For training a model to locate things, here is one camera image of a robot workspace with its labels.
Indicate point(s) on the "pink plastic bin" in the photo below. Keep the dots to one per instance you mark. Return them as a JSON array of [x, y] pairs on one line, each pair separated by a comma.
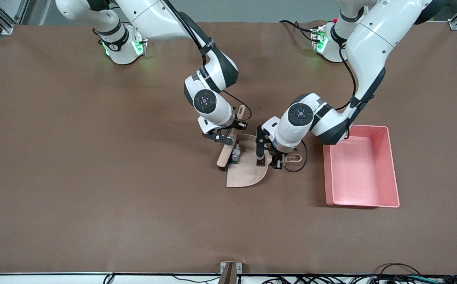
[[362, 177]]

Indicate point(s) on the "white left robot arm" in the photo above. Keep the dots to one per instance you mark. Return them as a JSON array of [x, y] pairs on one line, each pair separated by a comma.
[[370, 43]]

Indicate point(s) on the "beige brush with black bristles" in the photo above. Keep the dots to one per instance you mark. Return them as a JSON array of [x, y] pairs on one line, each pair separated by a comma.
[[224, 156]]

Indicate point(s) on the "large table cover mat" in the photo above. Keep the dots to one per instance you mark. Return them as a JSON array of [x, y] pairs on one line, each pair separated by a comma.
[[133, 217]]

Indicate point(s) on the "beige plastic dustpan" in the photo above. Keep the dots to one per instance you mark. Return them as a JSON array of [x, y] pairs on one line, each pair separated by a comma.
[[246, 175]]

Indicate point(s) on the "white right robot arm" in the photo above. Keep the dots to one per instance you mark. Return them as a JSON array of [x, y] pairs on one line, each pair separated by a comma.
[[212, 106]]

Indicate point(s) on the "metal table edge bracket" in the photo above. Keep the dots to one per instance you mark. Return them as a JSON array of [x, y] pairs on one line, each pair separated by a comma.
[[224, 268]]

